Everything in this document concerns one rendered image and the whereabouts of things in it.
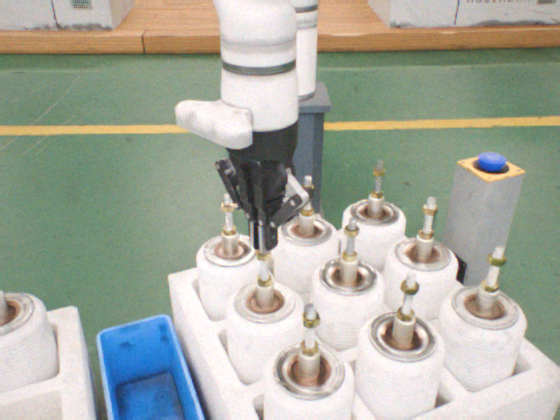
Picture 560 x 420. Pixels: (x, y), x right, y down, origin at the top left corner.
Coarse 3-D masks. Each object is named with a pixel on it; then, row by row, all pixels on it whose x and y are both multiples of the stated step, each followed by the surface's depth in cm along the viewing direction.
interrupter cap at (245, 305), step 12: (252, 288) 69; (276, 288) 69; (288, 288) 68; (240, 300) 67; (252, 300) 67; (276, 300) 67; (288, 300) 67; (240, 312) 65; (252, 312) 65; (264, 312) 65; (276, 312) 65; (288, 312) 65; (264, 324) 64
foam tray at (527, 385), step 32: (192, 288) 80; (192, 320) 74; (224, 320) 74; (192, 352) 77; (224, 352) 69; (352, 352) 69; (224, 384) 65; (256, 384) 65; (448, 384) 65; (512, 384) 65; (544, 384) 65; (224, 416) 65; (256, 416) 61; (352, 416) 63; (448, 416) 61; (480, 416) 62; (512, 416) 65; (544, 416) 69
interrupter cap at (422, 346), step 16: (384, 320) 64; (416, 320) 64; (368, 336) 62; (384, 336) 62; (416, 336) 62; (432, 336) 62; (384, 352) 59; (400, 352) 60; (416, 352) 60; (432, 352) 60
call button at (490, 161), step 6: (480, 156) 83; (486, 156) 83; (492, 156) 83; (498, 156) 83; (480, 162) 83; (486, 162) 82; (492, 162) 82; (498, 162) 82; (504, 162) 82; (486, 168) 83; (492, 168) 82; (498, 168) 82
